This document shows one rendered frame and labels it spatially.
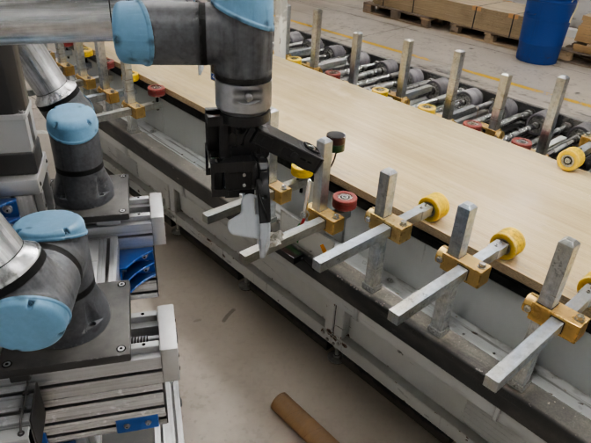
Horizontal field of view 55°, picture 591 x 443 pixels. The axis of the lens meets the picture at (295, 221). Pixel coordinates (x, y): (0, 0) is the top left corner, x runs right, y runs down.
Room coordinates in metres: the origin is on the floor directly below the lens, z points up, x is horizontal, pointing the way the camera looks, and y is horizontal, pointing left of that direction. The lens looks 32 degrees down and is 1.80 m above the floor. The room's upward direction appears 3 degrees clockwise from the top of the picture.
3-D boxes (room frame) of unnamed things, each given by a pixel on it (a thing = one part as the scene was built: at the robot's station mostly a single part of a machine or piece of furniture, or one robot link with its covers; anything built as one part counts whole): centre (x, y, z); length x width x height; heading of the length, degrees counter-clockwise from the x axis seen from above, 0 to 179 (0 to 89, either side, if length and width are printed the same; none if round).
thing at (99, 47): (2.66, 0.96, 0.93); 0.03 x 0.03 x 0.48; 44
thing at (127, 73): (2.48, 0.79, 0.93); 0.03 x 0.03 x 0.48; 44
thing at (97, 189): (1.29, 0.56, 1.09); 0.15 x 0.15 x 0.10
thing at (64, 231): (0.80, 0.42, 1.21); 0.13 x 0.12 x 0.14; 9
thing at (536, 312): (1.02, -0.61, 0.95); 0.13 x 0.06 x 0.05; 44
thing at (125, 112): (2.39, 0.82, 0.82); 0.43 x 0.03 x 0.04; 134
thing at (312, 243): (1.58, -0.04, 0.75); 0.26 x 0.01 x 0.10; 44
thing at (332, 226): (1.56, -0.09, 0.85); 0.13 x 0.06 x 0.05; 44
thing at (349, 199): (1.60, -0.15, 0.85); 0.08 x 0.08 x 0.11
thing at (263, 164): (0.73, 0.09, 1.46); 0.09 x 0.08 x 0.12; 106
